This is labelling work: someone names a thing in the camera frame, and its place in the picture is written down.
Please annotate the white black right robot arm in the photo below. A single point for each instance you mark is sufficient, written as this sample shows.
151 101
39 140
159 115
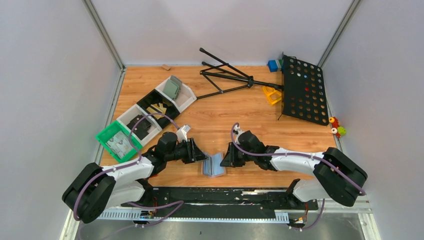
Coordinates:
334 175

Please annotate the green plastic bin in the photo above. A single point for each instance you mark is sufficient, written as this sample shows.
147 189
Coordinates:
103 136

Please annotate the blue toy block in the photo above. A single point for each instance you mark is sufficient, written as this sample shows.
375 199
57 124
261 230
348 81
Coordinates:
275 65

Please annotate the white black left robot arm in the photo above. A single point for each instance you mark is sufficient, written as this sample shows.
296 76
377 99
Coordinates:
98 188

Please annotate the grey green pouch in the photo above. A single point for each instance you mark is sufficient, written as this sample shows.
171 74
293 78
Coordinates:
172 87

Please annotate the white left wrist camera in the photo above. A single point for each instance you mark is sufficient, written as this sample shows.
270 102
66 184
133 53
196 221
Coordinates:
182 133

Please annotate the black plastic bin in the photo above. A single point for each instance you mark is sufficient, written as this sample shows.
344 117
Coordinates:
155 102

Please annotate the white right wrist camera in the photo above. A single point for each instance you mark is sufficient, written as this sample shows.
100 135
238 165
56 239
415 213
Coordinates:
237 131

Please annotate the black folding tripod stand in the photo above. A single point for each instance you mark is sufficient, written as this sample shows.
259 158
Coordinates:
228 72

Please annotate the red yellow toy piece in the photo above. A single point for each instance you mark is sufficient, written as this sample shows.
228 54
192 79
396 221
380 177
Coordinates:
334 122

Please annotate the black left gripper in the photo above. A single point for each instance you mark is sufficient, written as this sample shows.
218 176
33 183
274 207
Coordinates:
192 150

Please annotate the green white toy piece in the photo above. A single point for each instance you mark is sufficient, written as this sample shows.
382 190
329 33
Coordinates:
338 131

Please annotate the small wooden block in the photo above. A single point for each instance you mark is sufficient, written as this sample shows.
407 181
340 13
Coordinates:
166 67

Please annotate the white bin far end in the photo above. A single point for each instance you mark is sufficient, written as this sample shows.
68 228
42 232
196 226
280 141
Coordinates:
185 98

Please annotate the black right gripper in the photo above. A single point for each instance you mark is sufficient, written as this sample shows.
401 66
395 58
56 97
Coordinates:
233 156

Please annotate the black perforated music tray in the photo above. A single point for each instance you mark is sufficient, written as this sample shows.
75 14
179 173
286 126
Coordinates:
303 91

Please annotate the clear packet in green bin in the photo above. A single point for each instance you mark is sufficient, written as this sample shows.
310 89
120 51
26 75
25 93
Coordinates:
119 145

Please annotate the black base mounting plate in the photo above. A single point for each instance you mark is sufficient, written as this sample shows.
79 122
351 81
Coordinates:
224 202

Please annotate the yellow toy frame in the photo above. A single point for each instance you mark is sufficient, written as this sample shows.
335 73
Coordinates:
272 95

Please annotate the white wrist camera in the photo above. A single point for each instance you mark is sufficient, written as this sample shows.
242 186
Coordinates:
237 131
182 133

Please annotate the tan black item in bin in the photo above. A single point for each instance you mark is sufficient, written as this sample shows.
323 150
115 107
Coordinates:
158 108

